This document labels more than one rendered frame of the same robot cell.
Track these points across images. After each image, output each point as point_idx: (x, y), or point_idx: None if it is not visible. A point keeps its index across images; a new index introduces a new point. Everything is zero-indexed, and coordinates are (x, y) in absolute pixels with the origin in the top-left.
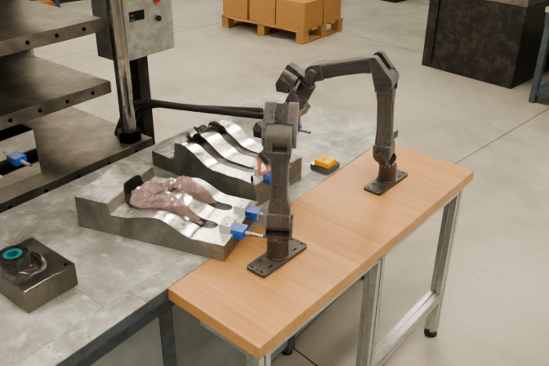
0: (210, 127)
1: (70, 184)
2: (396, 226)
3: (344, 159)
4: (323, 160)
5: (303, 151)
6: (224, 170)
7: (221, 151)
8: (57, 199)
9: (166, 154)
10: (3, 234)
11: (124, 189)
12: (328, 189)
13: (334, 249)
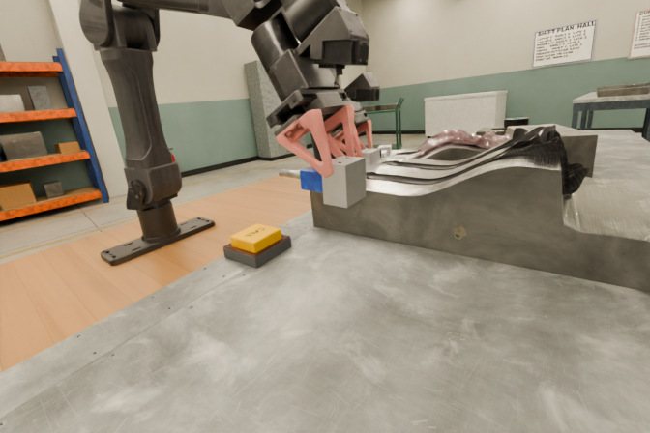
0: (533, 141)
1: None
2: (215, 197)
3: (195, 279)
4: (260, 228)
5: (299, 297)
6: (430, 161)
7: (464, 165)
8: (646, 167)
9: (598, 179)
10: (606, 151)
11: (520, 133)
12: (271, 218)
13: (289, 180)
